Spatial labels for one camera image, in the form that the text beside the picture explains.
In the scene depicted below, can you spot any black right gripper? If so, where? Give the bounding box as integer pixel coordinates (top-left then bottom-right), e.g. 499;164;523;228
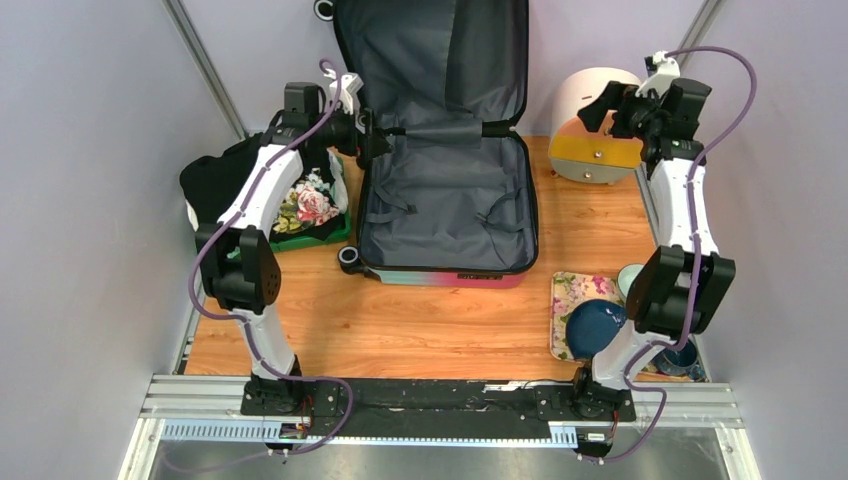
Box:
577;80;667;141

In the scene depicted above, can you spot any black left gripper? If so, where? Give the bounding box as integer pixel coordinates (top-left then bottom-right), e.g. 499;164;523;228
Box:
308;102;393;161

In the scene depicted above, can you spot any round pastel drawer cabinet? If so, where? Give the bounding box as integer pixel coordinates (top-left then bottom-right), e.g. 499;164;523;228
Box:
547;67;642;184

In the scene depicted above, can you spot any black floral print garment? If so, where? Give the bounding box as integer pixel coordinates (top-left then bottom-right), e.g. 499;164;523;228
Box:
178;132;352;243

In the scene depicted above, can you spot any green plastic tray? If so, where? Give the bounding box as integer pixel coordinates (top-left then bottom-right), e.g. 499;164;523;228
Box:
193;152;354;261

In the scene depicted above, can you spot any white cloth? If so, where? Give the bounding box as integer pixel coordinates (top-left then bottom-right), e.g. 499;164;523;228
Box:
185;202;199;231

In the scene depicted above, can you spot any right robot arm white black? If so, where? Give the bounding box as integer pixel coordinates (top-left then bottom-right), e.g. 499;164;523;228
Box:
569;78;736;419

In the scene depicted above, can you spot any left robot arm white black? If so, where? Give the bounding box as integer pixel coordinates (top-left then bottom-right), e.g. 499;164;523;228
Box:
191;74;390;415

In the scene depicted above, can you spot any light green saucer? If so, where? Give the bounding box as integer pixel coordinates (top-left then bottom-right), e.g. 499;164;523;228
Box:
616;263;644;300

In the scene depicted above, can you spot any floral pattern tray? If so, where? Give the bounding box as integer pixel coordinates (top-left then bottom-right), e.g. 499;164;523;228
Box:
549;271;690;383

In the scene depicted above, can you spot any dark blue plate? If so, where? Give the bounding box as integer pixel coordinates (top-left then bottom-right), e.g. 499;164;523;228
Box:
565;299;627;360

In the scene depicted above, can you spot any dark blue cup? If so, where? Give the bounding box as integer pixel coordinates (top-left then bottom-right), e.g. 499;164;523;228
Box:
653;341;706;382

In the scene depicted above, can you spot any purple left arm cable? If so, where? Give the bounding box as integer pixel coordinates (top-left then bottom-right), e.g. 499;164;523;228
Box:
188;58;356;465

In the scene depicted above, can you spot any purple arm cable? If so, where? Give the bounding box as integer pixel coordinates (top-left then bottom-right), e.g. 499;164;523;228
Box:
188;58;356;465
582;46;759;464

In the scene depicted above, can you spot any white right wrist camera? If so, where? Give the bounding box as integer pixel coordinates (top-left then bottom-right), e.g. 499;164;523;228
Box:
636;50;680;99

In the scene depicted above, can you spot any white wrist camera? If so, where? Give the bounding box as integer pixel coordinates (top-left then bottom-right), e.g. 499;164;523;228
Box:
636;50;680;99
324;70;364;115

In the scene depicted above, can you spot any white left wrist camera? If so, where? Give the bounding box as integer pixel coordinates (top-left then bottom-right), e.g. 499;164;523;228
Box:
324;70;364;115

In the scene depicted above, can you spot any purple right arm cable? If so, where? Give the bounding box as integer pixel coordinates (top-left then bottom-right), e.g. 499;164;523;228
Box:
582;46;759;464

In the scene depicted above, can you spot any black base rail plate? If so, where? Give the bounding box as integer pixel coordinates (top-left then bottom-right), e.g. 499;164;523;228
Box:
239;377;636;441

